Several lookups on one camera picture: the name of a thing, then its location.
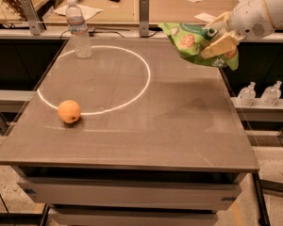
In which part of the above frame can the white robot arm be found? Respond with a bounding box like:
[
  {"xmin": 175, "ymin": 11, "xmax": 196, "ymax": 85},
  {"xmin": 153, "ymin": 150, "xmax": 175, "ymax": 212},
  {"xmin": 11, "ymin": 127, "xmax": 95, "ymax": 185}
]
[{"xmin": 200, "ymin": 0, "xmax": 283, "ymax": 58}]

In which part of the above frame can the metal bracket post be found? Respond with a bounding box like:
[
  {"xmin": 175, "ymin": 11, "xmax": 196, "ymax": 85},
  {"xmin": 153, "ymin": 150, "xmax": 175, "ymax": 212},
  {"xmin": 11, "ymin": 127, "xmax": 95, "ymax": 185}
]
[
  {"xmin": 20, "ymin": 0, "xmax": 43, "ymax": 36},
  {"xmin": 139, "ymin": 0, "xmax": 149, "ymax": 38}
]

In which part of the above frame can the black cable on ledge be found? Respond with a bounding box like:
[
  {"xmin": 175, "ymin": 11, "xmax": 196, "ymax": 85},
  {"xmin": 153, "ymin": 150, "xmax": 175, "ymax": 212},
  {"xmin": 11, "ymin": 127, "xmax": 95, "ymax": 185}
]
[{"xmin": 59, "ymin": 26, "xmax": 158, "ymax": 40}]

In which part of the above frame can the white paper right desk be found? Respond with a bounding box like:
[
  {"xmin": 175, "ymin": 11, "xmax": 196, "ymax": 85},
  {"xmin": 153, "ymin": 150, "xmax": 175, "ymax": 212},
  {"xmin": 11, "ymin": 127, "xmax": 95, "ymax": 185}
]
[{"xmin": 195, "ymin": 12, "xmax": 216, "ymax": 23}]

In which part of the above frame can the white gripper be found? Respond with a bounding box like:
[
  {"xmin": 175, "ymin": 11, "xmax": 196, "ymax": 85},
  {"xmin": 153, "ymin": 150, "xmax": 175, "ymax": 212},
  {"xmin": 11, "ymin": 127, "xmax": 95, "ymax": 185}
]
[{"xmin": 200, "ymin": 0, "xmax": 275, "ymax": 58}]

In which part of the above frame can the orange fruit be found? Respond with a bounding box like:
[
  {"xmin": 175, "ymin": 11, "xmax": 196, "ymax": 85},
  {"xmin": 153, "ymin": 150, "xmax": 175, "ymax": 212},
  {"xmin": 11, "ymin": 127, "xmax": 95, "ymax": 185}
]
[{"xmin": 58, "ymin": 100, "xmax": 81, "ymax": 123}]

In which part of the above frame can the white paper behind bottle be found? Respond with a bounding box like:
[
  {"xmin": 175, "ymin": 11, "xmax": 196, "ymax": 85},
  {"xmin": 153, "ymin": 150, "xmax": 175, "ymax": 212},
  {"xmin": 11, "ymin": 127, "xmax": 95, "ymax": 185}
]
[{"xmin": 54, "ymin": 5, "xmax": 102, "ymax": 20}]

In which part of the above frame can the sanitizer pump bottle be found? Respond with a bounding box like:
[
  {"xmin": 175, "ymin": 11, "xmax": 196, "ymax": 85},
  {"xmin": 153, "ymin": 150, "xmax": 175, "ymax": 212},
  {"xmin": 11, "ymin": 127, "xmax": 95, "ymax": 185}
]
[
  {"xmin": 237, "ymin": 82, "xmax": 256, "ymax": 106},
  {"xmin": 260, "ymin": 81, "xmax": 282, "ymax": 106}
]

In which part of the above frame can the middle metal bracket post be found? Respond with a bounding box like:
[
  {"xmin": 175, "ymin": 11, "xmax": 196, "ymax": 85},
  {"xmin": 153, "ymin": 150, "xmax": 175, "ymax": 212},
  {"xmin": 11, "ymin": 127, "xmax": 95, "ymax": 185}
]
[{"xmin": 139, "ymin": 0, "xmax": 149, "ymax": 38}]

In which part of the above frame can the left metal bracket post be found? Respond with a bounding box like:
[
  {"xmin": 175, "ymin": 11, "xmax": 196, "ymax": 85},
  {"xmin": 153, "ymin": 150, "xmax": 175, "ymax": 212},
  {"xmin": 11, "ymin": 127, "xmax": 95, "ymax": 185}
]
[{"xmin": 20, "ymin": 0, "xmax": 43, "ymax": 36}]

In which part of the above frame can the drawer cabinet under table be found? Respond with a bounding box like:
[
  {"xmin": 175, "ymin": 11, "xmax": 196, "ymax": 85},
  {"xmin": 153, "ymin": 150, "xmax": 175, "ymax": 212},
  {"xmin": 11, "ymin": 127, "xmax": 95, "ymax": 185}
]
[{"xmin": 18, "ymin": 176, "xmax": 241, "ymax": 226}]

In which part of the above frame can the clear plastic water bottle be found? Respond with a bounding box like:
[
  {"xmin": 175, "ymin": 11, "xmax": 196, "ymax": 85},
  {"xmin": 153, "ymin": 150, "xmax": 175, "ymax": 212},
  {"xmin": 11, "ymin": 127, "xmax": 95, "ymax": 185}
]
[{"xmin": 66, "ymin": 0, "xmax": 92, "ymax": 58}]

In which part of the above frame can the black floor cable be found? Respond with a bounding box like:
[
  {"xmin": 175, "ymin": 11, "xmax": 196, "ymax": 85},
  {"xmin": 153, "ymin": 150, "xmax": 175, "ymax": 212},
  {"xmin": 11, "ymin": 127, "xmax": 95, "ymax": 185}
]
[{"xmin": 0, "ymin": 179, "xmax": 17, "ymax": 226}]

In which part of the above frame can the left sanitizer pump bottle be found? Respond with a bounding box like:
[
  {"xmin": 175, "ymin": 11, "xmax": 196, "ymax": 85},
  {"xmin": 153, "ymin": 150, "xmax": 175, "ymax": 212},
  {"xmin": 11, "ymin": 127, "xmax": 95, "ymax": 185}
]
[{"xmin": 237, "ymin": 82, "xmax": 256, "ymax": 106}]

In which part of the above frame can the right sanitizer pump bottle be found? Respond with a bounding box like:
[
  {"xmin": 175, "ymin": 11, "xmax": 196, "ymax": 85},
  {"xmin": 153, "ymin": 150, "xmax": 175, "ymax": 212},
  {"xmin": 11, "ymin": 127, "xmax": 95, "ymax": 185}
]
[{"xmin": 260, "ymin": 81, "xmax": 282, "ymax": 106}]

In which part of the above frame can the green rice chip bag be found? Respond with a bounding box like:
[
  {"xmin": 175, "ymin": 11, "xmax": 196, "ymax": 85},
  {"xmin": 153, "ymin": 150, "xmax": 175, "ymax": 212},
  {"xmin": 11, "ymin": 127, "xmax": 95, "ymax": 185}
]
[{"xmin": 158, "ymin": 23, "xmax": 239, "ymax": 71}]

